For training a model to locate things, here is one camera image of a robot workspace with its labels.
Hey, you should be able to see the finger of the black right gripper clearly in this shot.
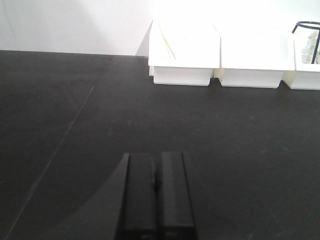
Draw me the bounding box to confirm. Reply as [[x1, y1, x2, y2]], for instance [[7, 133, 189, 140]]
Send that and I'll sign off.
[[157, 151, 196, 240]]

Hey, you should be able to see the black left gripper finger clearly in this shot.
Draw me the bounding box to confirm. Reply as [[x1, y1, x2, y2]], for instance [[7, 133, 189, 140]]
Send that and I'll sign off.
[[116, 153, 157, 240]]

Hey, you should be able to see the white left storage bin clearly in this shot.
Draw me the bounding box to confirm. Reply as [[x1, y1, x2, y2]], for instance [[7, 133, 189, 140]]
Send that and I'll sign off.
[[148, 20, 221, 86]]

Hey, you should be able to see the white storage bin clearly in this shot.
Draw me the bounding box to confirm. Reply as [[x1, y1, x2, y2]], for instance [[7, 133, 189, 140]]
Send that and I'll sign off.
[[213, 25, 295, 89], [283, 27, 320, 91], [148, 20, 221, 86]]

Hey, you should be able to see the white middle storage bin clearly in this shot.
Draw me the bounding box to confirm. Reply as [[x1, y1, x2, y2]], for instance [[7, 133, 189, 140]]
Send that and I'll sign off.
[[213, 25, 295, 89]]

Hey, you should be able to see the yellow green stirring rod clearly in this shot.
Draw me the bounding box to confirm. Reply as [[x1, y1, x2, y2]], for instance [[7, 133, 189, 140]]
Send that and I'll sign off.
[[158, 23, 176, 60]]

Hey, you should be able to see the white right storage bin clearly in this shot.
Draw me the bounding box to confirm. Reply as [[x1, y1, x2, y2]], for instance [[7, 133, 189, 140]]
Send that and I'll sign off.
[[283, 27, 320, 91]]

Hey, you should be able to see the black metal tripod stand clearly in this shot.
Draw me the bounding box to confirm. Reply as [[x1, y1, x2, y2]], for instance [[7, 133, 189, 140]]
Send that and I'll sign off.
[[291, 21, 320, 65]]

